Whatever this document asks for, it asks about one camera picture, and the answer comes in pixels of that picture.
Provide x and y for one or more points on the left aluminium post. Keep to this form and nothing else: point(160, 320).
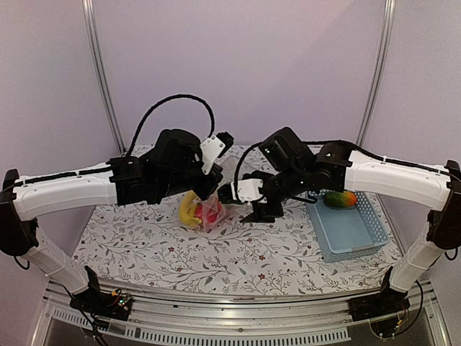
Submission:
point(96, 54)

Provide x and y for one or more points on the aluminium post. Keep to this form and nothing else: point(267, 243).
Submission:
point(379, 68)
point(96, 54)

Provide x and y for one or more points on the red toy apple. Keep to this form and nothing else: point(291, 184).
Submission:
point(209, 215)

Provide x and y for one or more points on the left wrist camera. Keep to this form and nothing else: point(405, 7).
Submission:
point(213, 148)

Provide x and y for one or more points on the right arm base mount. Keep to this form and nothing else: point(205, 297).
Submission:
point(389, 307)

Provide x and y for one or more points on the light blue plastic basket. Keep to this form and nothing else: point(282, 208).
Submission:
point(346, 233)

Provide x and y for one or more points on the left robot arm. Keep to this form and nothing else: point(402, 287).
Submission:
point(178, 162)

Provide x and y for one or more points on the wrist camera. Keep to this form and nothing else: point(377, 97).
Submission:
point(244, 191)
point(213, 148)

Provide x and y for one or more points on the right aluminium post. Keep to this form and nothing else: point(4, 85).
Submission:
point(379, 68)

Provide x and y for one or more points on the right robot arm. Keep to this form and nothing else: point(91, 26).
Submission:
point(341, 165)

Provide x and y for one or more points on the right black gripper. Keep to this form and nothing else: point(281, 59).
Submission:
point(264, 213)

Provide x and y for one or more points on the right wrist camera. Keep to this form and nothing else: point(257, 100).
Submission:
point(244, 191)

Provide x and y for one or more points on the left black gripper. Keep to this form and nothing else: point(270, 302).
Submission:
point(204, 191)

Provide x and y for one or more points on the floral tablecloth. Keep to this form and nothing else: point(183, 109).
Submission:
point(148, 245)

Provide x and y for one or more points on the aluminium front rail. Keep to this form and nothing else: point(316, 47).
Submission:
point(173, 317)

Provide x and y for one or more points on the yellow toy bananas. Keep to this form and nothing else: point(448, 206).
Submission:
point(187, 210)

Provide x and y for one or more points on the green orange toy mango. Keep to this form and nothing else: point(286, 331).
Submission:
point(344, 199)

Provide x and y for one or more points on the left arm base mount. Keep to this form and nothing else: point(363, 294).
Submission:
point(115, 305)

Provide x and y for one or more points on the clear zip top bag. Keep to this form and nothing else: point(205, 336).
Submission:
point(209, 201)

